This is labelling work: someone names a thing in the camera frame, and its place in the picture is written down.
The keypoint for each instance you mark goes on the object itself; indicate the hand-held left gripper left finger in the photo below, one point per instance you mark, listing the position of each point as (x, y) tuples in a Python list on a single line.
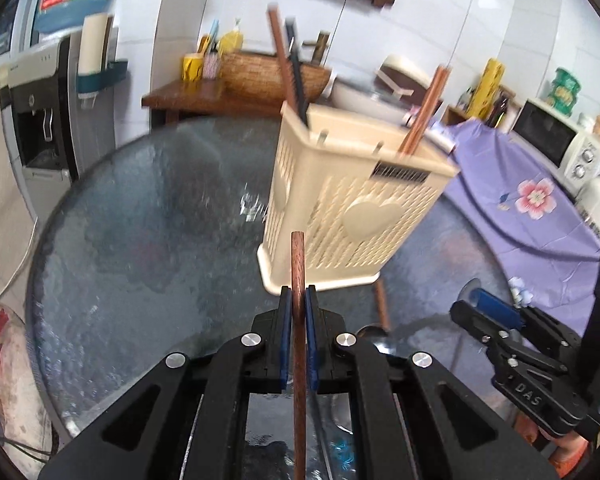
[(283, 340)]

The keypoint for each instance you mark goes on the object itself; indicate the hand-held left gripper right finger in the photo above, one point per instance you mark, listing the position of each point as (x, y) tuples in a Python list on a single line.
[(311, 340)]

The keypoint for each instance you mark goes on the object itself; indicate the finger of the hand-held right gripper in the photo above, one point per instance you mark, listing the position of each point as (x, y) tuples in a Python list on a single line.
[(495, 306), (475, 320)]

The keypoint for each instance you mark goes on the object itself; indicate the brown wooden chopstick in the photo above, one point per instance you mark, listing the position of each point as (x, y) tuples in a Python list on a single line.
[(298, 270), (280, 60), (425, 110)]

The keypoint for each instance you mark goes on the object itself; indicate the cream plastic utensil holder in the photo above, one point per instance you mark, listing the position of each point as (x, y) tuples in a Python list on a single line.
[(330, 240)]

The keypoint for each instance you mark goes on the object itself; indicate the person's right hand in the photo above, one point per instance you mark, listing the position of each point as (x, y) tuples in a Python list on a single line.
[(572, 460)]

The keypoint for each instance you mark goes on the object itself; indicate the purple floral cloth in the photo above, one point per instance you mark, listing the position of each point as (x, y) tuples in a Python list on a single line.
[(505, 230)]

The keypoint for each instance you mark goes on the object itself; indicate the white microwave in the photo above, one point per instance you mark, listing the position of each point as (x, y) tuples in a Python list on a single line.
[(545, 135)]

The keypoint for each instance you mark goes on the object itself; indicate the round glass table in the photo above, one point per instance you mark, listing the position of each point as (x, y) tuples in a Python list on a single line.
[(130, 240)]

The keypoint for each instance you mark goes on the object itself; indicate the brown glass bottle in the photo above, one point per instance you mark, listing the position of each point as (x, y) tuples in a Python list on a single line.
[(500, 111)]

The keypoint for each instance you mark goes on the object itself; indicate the yellow tube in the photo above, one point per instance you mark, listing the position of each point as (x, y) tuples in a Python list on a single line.
[(487, 87)]

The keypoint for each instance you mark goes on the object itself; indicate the green jar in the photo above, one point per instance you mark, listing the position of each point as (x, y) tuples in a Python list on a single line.
[(562, 90)]

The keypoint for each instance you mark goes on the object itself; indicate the cream cooking pot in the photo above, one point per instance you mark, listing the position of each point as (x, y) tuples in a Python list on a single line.
[(355, 97)]

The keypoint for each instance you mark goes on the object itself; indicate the brown and cream rice cooker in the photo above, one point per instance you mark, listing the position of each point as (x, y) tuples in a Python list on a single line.
[(405, 67)]

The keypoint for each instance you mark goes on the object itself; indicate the wooden counter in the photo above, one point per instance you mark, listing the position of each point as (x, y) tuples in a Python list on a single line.
[(190, 95)]

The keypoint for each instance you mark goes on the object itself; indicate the wicker basket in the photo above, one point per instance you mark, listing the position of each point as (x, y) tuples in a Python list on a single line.
[(260, 75)]

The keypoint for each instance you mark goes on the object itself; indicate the white and red cushion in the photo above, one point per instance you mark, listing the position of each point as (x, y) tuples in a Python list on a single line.
[(10, 360)]

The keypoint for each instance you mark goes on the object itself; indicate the pink patterned cup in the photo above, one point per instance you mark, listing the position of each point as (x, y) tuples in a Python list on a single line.
[(212, 64)]

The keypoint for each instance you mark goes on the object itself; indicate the yellow cup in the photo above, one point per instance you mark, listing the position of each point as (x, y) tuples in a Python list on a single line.
[(192, 67)]

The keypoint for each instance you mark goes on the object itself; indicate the bronze faucet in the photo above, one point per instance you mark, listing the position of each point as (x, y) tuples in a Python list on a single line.
[(320, 45)]

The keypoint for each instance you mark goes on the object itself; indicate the yellow soap bottle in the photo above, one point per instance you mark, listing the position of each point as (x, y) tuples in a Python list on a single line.
[(231, 40)]

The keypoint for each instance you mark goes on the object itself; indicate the paper cup dispenser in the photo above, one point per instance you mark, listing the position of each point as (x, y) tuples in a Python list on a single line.
[(96, 45)]

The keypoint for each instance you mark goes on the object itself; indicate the water dispenser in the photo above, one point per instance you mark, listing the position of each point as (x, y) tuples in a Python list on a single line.
[(35, 85)]

